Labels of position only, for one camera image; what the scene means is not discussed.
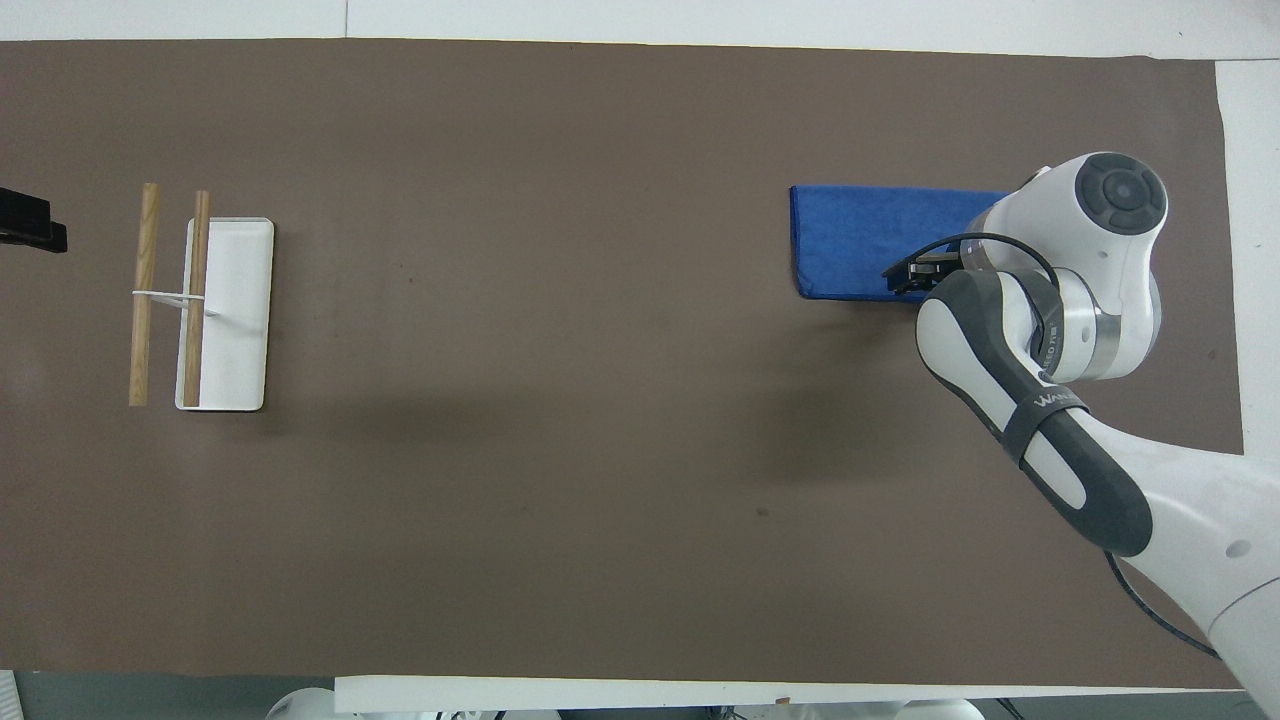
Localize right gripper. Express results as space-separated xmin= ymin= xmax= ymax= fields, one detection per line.
xmin=882 ymin=252 xmax=963 ymax=300

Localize blue towel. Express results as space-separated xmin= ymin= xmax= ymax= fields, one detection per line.
xmin=789 ymin=185 xmax=1012 ymax=302

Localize white towel rack wooden bars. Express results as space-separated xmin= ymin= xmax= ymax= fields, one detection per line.
xmin=128 ymin=182 xmax=276 ymax=412

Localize black stand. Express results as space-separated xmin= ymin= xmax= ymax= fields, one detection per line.
xmin=0 ymin=186 xmax=69 ymax=255

